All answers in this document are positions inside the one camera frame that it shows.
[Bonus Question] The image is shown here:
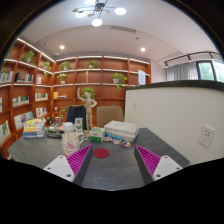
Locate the grey window curtain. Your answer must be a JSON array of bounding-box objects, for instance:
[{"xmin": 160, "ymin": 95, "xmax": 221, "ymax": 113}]
[{"xmin": 166, "ymin": 62, "xmax": 198, "ymax": 81}]

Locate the wooden wall bookshelf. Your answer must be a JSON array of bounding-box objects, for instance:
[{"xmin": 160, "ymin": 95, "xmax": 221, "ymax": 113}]
[{"xmin": 0, "ymin": 39, "xmax": 151, "ymax": 157}]

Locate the clear water bottle white cap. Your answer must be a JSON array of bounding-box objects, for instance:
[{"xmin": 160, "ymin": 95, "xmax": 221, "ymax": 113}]
[{"xmin": 62, "ymin": 122, "xmax": 80, "ymax": 157}]

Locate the red round coaster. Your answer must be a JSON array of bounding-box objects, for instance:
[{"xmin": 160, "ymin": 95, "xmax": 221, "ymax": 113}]
[{"xmin": 93, "ymin": 148, "xmax": 110, "ymax": 158}]

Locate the dark blue office chair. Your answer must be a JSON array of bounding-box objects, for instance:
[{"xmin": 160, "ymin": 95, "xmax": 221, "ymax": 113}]
[{"xmin": 66, "ymin": 105, "xmax": 86, "ymax": 129}]

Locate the small round coasters pile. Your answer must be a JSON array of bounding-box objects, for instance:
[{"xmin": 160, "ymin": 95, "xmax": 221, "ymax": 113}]
[{"xmin": 103, "ymin": 137, "xmax": 131, "ymax": 148}]

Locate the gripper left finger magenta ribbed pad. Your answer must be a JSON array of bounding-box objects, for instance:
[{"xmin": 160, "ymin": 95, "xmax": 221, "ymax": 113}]
[{"xmin": 44, "ymin": 145, "xmax": 93, "ymax": 186}]

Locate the white wall socket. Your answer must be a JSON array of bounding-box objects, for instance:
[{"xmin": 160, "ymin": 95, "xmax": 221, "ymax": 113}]
[{"xmin": 199, "ymin": 126, "xmax": 215, "ymax": 147}]

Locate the wooden artist mannequin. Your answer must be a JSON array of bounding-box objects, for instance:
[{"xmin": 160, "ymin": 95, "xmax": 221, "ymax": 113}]
[{"xmin": 77, "ymin": 89, "xmax": 97, "ymax": 132}]

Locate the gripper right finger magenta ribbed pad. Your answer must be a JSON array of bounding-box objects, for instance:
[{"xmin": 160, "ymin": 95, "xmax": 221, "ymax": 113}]
[{"xmin": 134, "ymin": 145, "xmax": 182, "ymax": 184}]

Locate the small clear box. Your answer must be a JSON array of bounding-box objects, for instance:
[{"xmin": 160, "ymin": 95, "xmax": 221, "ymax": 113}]
[{"xmin": 75, "ymin": 118, "xmax": 83, "ymax": 134}]

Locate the colourful book stack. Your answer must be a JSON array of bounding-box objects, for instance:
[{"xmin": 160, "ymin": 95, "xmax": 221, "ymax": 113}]
[{"xmin": 22, "ymin": 118, "xmax": 46, "ymax": 139}]

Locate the green white tissue box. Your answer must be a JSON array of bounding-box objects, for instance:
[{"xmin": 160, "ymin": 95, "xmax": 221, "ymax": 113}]
[{"xmin": 90, "ymin": 127, "xmax": 105, "ymax": 142}]

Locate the beige chair backrest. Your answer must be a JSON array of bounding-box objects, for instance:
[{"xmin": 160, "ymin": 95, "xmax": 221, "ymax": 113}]
[{"xmin": 96, "ymin": 106, "xmax": 123, "ymax": 127}]

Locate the ceiling chandelier lamp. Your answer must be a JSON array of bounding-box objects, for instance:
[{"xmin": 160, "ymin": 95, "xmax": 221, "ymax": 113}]
[{"xmin": 73, "ymin": 0, "xmax": 127, "ymax": 27}]

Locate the dark tray with items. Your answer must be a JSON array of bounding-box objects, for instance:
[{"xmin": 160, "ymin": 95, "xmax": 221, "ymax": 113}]
[{"xmin": 46, "ymin": 123, "xmax": 64, "ymax": 138}]

